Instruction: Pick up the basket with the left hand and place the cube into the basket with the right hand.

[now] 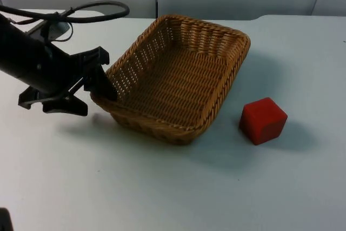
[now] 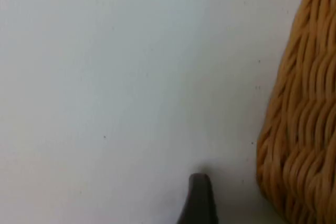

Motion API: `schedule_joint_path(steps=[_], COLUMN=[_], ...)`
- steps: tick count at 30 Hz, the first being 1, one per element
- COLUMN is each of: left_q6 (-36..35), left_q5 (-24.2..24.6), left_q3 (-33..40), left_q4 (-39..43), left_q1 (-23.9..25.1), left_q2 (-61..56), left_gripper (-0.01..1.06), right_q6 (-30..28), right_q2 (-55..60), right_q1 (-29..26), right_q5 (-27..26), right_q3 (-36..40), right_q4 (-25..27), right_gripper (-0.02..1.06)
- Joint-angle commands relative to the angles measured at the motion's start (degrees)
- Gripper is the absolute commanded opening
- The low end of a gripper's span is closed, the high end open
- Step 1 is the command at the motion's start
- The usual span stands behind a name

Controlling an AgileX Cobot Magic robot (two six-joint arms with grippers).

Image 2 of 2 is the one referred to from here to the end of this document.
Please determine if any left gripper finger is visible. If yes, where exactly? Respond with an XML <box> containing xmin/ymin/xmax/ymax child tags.
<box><xmin>176</xmin><ymin>173</ymin><xmax>219</xmax><ymax>224</ymax></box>

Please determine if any pale brown wicker basket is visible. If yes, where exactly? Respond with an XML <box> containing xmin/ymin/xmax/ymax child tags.
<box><xmin>256</xmin><ymin>0</ymin><xmax>336</xmax><ymax>224</ymax></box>

